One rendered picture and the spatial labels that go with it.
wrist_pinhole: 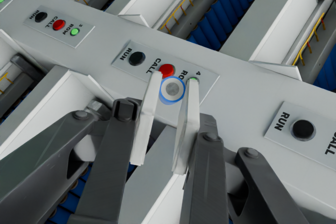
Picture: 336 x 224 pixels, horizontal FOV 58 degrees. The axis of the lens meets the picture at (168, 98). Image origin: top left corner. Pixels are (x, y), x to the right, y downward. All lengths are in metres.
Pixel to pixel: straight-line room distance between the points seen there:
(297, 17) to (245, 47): 0.09
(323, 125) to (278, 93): 0.05
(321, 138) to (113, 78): 0.22
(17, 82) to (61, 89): 0.16
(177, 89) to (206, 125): 0.05
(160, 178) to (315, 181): 0.13
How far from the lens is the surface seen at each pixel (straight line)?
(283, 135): 0.28
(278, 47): 0.37
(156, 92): 0.17
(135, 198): 0.29
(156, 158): 0.29
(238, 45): 0.34
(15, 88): 0.54
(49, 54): 0.43
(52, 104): 0.39
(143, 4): 0.44
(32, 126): 0.39
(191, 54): 0.34
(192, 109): 0.16
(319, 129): 0.28
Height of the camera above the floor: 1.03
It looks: 29 degrees down
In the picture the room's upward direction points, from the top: 116 degrees clockwise
